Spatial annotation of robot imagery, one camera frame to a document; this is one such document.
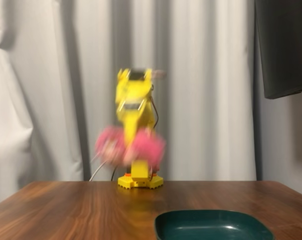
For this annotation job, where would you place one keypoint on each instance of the yellow gripper black servo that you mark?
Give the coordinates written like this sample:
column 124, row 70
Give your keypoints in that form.
column 134, row 123

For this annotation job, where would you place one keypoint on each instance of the pink strawberry bear plush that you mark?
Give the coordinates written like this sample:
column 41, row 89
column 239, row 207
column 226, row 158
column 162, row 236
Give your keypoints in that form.
column 150, row 147

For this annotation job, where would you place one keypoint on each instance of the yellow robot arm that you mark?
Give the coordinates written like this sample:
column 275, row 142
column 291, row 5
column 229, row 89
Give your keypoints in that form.
column 138, row 171

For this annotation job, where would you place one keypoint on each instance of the black orange table clamp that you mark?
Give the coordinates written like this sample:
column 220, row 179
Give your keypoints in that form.
column 127, row 174
column 154, row 172

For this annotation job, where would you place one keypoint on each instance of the white curtain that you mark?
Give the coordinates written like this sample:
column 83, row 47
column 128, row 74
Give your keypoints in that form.
column 41, row 75

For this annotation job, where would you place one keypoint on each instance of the dark green plate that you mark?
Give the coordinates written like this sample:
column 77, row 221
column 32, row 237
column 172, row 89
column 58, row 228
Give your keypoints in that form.
column 203, row 227

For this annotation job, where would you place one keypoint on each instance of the dark hanging panel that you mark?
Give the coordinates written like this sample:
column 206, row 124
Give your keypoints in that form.
column 283, row 50

